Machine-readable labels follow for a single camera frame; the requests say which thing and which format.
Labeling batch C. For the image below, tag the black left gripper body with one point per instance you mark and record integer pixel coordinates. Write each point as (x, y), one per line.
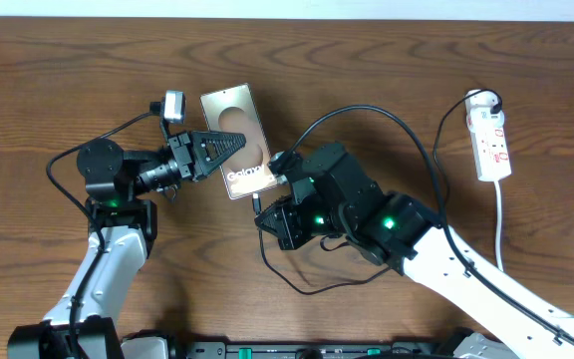
(179, 148)

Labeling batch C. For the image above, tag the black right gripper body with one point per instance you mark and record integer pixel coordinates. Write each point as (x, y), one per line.
(315, 216)

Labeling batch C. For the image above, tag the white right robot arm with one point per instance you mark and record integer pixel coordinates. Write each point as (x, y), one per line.
(399, 233)

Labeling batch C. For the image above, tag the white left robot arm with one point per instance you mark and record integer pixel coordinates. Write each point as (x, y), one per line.
(122, 230)

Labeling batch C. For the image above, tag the white power strip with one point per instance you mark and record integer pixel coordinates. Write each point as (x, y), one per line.
(489, 146)

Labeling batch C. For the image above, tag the white usb wall charger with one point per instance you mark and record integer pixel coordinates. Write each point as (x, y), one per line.
(485, 104)

